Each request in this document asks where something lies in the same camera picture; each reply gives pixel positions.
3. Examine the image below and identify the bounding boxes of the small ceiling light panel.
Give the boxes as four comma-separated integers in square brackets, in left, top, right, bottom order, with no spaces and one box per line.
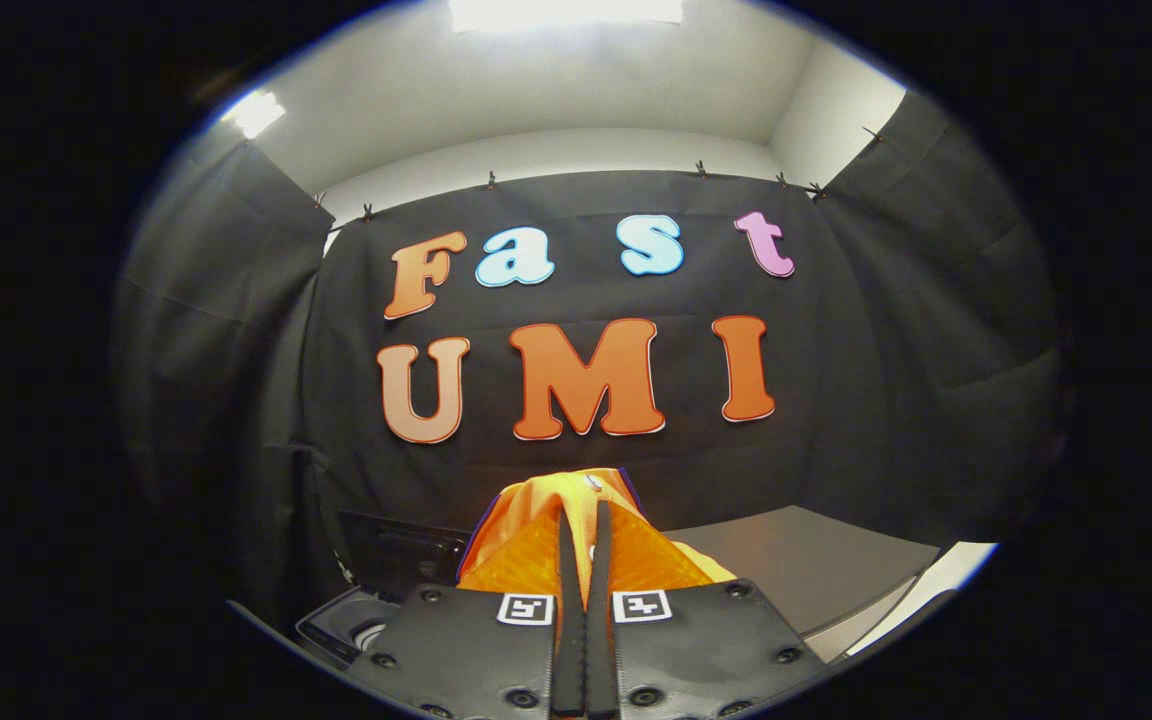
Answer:
[223,90,287,139]

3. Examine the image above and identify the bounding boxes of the yellow polo shirt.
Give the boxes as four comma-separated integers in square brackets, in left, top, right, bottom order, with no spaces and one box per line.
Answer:
[456,467,739,601]

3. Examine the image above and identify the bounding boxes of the dark washing machine lid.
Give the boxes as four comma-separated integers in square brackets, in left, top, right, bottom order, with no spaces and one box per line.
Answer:
[336,510,474,603]

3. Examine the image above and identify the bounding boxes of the black backdrop cloth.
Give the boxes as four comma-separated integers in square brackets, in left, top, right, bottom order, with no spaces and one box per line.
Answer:
[111,90,1062,641]

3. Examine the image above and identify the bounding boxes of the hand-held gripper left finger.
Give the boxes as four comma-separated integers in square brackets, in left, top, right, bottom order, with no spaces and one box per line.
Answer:
[349,500,588,720]

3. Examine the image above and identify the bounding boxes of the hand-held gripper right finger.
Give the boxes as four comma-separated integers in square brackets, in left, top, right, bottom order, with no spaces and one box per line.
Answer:
[586,498,829,720]

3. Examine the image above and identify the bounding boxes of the large ceiling light panel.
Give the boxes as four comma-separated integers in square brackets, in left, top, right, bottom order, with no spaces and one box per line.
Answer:
[448,0,685,33]

